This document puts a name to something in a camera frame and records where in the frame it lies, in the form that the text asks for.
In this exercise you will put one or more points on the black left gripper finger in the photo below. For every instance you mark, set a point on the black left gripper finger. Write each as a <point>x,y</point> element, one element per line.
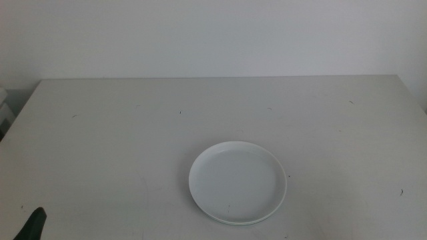
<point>35,225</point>

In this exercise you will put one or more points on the pale green shallow bowl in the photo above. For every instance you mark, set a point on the pale green shallow bowl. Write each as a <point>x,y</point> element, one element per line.
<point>240,224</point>

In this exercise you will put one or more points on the white shallow bowl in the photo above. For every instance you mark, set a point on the white shallow bowl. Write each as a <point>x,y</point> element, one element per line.
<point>237,181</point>

